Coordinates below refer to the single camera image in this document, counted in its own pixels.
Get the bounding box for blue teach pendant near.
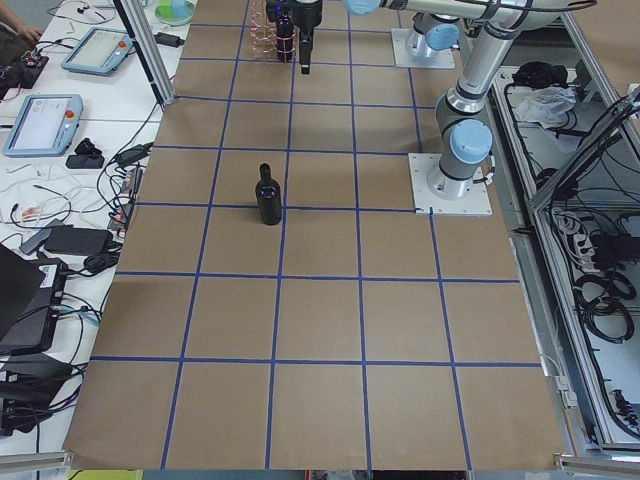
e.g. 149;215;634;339
3;94;84;158

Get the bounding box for white power strip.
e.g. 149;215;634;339
552;208;597;273

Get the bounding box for blue teach pendant far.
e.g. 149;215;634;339
61;27;133;76

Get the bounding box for aluminium frame post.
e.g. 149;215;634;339
114;0;175;107

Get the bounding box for dark wine bottle in basket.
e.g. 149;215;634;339
276;12;294;63

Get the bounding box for copper wire wine basket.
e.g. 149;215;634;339
249;1;290;62

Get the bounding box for black cloth bundle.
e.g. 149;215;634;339
512;61;568;89

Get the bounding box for blue teach pendant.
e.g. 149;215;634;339
3;94;84;158
61;27;133;76

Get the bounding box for small black box device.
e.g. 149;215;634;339
65;154;105;170

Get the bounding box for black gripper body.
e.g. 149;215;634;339
291;0;321;29

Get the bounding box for black power adapter brick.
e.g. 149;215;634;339
44;226;113;256

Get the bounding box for dark glass wine bottle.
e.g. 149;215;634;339
255;163;282;226

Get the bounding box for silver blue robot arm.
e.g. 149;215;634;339
406;12;460;58
344;1;597;201

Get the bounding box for white crumpled cloth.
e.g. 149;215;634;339
514;86;577;129

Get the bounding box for black coiled cables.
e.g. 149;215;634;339
572;269;639;346

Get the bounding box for black laptop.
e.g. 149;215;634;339
1;246;67;355

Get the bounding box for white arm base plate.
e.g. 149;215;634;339
408;153;492;217
391;27;458;70

